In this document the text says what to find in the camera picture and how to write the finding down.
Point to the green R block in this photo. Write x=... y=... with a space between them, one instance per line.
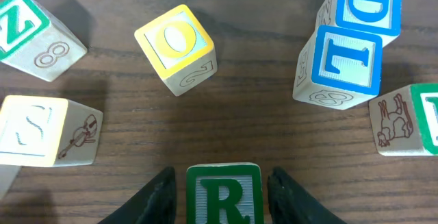
x=229 y=193

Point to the yellow block beside Z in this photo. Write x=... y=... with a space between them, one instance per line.
x=48 y=132

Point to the yellow block left of centre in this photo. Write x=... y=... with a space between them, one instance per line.
x=8 y=174

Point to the green Z block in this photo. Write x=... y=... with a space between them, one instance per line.
x=35 y=41

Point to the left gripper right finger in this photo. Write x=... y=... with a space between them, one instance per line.
x=290 y=203

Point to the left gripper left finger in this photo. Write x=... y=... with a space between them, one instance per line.
x=155 y=203

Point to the green B block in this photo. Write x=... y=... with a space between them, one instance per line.
x=404 y=121

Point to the yellow block top centre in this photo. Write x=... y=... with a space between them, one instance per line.
x=179 y=49

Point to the blue D block upper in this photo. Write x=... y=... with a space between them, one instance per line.
x=380 y=17

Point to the blue block beside B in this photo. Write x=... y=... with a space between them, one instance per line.
x=339 y=68

